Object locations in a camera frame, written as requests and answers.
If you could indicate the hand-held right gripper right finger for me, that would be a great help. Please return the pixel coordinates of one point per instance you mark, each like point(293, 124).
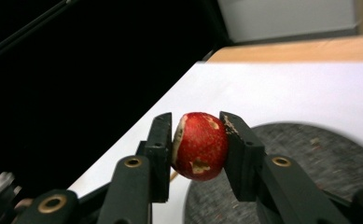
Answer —
point(278, 186)

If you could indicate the round black plate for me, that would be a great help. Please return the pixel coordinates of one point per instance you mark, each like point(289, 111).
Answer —
point(319, 155)

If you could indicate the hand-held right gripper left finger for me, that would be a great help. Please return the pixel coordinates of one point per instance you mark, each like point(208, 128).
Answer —
point(129, 189)

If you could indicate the red apple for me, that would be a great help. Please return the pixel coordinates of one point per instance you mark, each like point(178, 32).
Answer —
point(201, 146)

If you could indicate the white cabinet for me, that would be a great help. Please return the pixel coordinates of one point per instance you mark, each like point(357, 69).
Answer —
point(278, 15)

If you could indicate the black metal frame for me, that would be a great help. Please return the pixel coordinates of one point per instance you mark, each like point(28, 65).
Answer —
point(26, 29)

